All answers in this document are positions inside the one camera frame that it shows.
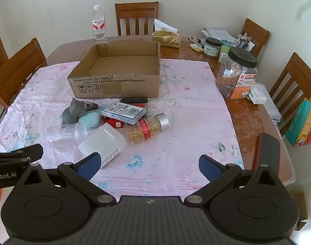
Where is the clear plastic jar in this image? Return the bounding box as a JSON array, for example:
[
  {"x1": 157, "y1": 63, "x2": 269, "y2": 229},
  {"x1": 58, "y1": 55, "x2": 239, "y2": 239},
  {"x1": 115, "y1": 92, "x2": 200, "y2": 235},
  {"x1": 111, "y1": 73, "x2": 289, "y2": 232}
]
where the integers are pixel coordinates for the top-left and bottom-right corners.
[{"x1": 46, "y1": 122, "x2": 88, "y2": 145}]

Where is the white plastic bottle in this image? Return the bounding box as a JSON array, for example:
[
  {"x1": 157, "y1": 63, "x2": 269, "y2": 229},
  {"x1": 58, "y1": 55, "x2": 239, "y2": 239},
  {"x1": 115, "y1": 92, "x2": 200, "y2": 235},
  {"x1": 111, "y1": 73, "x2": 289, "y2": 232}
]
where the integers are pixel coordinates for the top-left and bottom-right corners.
[{"x1": 78, "y1": 123, "x2": 127, "y2": 168}]

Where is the light blue earbud case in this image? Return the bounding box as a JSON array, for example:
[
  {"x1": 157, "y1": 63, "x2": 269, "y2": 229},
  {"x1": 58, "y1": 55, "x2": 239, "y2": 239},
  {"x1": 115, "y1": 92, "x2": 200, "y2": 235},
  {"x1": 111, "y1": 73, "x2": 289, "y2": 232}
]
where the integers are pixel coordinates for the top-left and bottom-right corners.
[{"x1": 78, "y1": 111, "x2": 102, "y2": 130}]

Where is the red toy train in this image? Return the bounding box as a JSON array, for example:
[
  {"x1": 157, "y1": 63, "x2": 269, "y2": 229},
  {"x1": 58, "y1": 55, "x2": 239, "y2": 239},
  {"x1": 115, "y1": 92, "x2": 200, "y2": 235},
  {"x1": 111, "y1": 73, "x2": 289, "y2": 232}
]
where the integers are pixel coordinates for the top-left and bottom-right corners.
[{"x1": 101, "y1": 116, "x2": 124, "y2": 129}]

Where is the gold capsule bottle silver cap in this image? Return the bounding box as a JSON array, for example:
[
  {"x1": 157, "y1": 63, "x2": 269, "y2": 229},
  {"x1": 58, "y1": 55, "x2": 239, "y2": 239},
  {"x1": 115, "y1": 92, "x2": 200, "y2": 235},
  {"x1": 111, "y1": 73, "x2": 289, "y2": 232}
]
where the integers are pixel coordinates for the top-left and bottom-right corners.
[{"x1": 126, "y1": 113, "x2": 170, "y2": 144}]

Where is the black box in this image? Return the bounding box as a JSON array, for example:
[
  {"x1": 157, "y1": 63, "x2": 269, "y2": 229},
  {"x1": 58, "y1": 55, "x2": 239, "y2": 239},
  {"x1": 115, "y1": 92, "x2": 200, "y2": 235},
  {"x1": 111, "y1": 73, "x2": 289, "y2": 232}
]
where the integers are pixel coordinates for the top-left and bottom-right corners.
[{"x1": 120, "y1": 97, "x2": 148, "y2": 104}]

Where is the phone in red case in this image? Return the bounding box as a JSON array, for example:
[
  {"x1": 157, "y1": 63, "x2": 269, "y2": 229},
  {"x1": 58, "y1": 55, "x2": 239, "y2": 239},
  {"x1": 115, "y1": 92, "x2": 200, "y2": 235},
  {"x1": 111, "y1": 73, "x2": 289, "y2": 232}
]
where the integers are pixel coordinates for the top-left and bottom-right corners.
[{"x1": 252, "y1": 132, "x2": 280, "y2": 174}]

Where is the pink floral tablecloth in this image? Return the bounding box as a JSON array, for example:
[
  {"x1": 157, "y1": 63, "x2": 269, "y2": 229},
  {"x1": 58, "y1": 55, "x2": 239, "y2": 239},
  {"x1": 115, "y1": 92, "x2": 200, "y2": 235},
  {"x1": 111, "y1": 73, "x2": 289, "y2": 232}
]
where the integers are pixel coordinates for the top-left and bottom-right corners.
[{"x1": 0, "y1": 59, "x2": 243, "y2": 198}]

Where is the white small box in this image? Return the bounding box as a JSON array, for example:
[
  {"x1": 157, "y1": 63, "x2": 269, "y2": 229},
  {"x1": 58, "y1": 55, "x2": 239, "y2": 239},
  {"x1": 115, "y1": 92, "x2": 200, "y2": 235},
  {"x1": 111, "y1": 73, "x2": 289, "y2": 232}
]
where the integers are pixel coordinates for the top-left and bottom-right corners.
[{"x1": 248, "y1": 85, "x2": 267, "y2": 105}]

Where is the wooden chair at left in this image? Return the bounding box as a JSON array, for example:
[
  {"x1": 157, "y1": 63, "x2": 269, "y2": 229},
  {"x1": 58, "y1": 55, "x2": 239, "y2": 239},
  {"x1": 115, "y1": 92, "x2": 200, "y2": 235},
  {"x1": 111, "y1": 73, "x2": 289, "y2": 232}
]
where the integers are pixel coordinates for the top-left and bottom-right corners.
[{"x1": 0, "y1": 38, "x2": 47, "y2": 109}]

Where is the wooden chair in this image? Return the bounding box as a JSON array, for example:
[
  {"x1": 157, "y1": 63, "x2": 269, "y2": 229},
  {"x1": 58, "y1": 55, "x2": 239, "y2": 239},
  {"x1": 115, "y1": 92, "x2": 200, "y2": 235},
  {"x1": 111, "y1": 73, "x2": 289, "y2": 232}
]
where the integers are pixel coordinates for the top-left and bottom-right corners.
[
  {"x1": 0, "y1": 38, "x2": 47, "y2": 109},
  {"x1": 269, "y1": 52, "x2": 311, "y2": 136},
  {"x1": 114, "y1": 2, "x2": 159, "y2": 36}
]

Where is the colourful paper bag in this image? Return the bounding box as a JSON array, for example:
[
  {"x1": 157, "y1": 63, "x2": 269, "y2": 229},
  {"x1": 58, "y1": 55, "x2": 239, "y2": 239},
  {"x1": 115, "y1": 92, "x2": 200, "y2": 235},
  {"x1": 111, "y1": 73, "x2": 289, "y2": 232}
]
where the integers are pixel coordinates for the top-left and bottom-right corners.
[{"x1": 284, "y1": 97, "x2": 311, "y2": 147}]

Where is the large clear jar black lid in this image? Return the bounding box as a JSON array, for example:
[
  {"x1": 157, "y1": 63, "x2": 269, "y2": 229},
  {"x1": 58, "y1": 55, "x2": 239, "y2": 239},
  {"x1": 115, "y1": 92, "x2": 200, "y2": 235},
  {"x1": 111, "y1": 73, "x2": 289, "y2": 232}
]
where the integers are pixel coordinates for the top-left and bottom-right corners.
[{"x1": 216, "y1": 47, "x2": 258, "y2": 100}]

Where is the cardboard box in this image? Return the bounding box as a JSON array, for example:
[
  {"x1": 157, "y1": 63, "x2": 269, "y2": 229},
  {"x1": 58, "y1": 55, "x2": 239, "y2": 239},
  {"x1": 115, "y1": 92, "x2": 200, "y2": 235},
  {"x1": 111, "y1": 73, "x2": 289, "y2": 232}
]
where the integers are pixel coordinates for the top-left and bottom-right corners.
[{"x1": 68, "y1": 40, "x2": 160, "y2": 99}]

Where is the wooden chair at right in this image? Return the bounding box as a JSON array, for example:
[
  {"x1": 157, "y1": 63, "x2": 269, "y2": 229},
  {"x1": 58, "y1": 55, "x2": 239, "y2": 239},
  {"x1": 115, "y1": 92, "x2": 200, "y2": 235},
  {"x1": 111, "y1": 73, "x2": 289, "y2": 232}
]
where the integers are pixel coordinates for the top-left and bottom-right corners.
[{"x1": 269, "y1": 52, "x2": 311, "y2": 136}]

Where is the green lid container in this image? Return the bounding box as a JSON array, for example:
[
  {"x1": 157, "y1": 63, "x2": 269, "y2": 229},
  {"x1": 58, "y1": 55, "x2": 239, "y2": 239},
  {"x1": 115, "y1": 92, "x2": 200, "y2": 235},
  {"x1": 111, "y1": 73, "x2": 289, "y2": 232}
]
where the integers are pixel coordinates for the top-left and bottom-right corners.
[{"x1": 218, "y1": 45, "x2": 230, "y2": 63}]

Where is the small glass jar black lid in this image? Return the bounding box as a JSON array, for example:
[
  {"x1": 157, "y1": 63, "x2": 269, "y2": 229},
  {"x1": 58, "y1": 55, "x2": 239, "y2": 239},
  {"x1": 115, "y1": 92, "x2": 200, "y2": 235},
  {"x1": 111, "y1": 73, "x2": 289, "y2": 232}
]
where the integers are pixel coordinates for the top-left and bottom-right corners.
[{"x1": 204, "y1": 38, "x2": 221, "y2": 58}]

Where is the pen holder with pens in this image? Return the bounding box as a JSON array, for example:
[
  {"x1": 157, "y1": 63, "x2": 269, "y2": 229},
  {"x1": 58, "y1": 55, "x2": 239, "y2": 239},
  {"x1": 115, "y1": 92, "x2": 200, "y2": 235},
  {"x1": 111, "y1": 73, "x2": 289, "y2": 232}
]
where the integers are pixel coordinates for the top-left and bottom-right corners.
[{"x1": 235, "y1": 33, "x2": 255, "y2": 52}]

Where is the stack of papers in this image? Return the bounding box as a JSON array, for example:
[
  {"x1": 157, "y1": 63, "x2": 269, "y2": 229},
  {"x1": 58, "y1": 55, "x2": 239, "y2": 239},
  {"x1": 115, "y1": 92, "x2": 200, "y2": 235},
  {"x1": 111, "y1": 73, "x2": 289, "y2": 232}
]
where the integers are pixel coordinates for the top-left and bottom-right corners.
[{"x1": 201, "y1": 27, "x2": 236, "y2": 43}]

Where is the wooden chair far right corner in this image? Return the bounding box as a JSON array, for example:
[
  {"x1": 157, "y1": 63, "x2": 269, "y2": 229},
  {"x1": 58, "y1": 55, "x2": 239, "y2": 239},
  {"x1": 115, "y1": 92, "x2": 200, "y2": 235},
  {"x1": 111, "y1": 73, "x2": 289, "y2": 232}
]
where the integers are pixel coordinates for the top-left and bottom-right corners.
[{"x1": 241, "y1": 18, "x2": 270, "y2": 57}]

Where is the clear water bottle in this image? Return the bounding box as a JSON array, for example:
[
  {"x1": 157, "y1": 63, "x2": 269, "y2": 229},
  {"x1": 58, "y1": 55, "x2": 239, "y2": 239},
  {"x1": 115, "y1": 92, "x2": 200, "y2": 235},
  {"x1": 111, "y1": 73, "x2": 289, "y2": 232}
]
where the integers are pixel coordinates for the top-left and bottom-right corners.
[{"x1": 92, "y1": 4, "x2": 107, "y2": 44}]

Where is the gold tissue pack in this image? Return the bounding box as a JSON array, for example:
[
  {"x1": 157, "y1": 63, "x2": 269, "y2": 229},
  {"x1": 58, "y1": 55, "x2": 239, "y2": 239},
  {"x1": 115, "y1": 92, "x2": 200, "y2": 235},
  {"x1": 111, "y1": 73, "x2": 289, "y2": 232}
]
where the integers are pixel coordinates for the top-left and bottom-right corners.
[{"x1": 152, "y1": 18, "x2": 181, "y2": 49}]

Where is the wooden chair at far side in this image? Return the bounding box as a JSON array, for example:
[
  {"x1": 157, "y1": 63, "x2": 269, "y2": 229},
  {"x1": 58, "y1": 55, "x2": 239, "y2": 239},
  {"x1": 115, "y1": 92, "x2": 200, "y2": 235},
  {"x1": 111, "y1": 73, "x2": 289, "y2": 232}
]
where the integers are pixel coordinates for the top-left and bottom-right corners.
[{"x1": 114, "y1": 2, "x2": 159, "y2": 36}]

